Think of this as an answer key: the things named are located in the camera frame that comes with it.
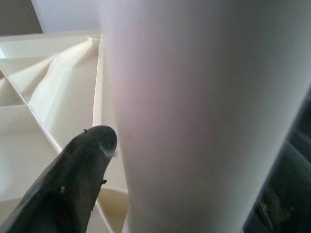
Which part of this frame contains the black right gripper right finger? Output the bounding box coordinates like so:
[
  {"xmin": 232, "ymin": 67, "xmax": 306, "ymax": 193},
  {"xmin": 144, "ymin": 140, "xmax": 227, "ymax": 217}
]
[{"xmin": 242, "ymin": 142, "xmax": 311, "ymax": 233}]

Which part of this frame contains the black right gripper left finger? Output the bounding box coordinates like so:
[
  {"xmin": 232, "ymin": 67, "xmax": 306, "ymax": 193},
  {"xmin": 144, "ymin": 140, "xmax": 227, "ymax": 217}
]
[{"xmin": 0, "ymin": 125, "xmax": 119, "ymax": 233}]

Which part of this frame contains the white plastic table top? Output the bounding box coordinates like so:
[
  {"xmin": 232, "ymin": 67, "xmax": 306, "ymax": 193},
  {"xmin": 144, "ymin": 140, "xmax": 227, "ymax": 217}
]
[{"xmin": 0, "ymin": 30, "xmax": 132, "ymax": 233}]

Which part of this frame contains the white plastic table leg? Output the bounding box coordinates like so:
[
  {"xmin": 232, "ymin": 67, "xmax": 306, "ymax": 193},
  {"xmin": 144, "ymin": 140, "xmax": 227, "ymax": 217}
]
[{"xmin": 97, "ymin": 0, "xmax": 311, "ymax": 233}]

